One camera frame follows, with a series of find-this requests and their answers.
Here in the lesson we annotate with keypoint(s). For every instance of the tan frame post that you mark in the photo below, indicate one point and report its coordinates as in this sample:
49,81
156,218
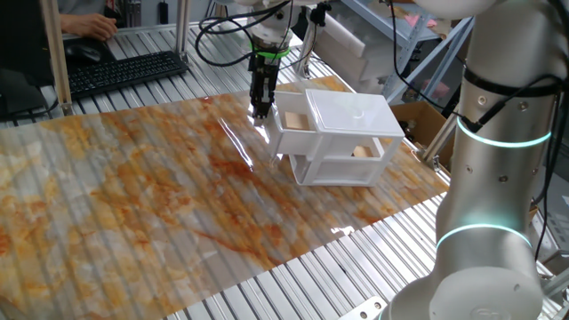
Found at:
58,53

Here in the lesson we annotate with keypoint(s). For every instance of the open cardboard box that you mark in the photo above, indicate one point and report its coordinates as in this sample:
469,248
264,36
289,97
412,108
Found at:
427,117

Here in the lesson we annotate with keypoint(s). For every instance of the black mouse pad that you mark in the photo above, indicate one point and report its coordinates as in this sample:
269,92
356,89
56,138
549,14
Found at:
106,51

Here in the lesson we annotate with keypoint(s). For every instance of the black computer mouse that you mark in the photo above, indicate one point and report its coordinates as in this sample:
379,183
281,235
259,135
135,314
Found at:
84,53

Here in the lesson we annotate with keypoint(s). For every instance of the black keyboard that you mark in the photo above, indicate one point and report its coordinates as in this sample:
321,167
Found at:
124,71

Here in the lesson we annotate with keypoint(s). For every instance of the orange marble pattern mat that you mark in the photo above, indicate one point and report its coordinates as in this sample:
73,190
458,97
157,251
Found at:
133,178

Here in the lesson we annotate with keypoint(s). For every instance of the metal bracket plate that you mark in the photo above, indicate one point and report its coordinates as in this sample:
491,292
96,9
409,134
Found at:
364,309

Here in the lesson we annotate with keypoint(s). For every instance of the slanted aluminium frame post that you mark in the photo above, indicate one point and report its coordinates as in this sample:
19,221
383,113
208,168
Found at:
441,142

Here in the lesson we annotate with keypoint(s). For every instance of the blue grey metal shelf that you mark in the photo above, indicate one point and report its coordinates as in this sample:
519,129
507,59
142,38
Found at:
378,20

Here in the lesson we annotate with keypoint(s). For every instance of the pink soft object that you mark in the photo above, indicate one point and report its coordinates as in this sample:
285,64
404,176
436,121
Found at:
438,90

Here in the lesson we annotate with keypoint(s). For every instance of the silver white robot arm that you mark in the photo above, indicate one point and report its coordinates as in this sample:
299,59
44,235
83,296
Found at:
498,133

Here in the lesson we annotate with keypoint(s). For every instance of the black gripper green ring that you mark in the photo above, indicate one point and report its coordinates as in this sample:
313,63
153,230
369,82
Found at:
264,77

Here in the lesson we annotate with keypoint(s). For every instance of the white foam blocks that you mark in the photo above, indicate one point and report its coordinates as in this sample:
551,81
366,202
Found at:
351,58

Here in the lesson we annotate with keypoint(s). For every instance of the person's bare hand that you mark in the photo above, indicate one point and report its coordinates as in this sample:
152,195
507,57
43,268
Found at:
95,26

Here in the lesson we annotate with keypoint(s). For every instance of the grey metal profile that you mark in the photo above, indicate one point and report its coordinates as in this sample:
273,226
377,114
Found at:
133,13

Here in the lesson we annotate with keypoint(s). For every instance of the person's grey shirt torso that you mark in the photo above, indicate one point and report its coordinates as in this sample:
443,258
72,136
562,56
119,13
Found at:
84,5

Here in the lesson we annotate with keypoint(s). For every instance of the black computer monitor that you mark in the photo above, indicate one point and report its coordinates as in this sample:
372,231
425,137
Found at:
22,44

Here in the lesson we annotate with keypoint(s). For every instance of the white plastic drawer cabinet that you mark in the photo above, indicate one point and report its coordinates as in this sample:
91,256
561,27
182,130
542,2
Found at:
355,111

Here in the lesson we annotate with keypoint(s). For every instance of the person's forearm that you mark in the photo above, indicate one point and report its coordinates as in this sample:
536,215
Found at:
66,24

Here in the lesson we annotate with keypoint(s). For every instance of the black wall adapter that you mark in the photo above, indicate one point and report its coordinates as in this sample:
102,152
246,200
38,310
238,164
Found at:
163,12

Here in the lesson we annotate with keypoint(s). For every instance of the wooden block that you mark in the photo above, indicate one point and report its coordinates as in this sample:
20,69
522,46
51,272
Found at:
297,121

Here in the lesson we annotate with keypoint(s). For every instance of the grey aluminium frame post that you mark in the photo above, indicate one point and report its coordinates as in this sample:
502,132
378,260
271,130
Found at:
181,26

